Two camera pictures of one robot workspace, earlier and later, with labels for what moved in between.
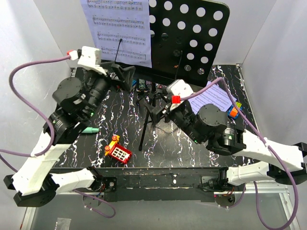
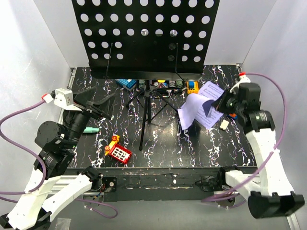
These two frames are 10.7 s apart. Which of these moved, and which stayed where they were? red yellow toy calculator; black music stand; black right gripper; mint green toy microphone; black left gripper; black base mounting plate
Moved: black right gripper; black left gripper; black music stand
Stayed: mint green toy microphone; red yellow toy calculator; black base mounting plate
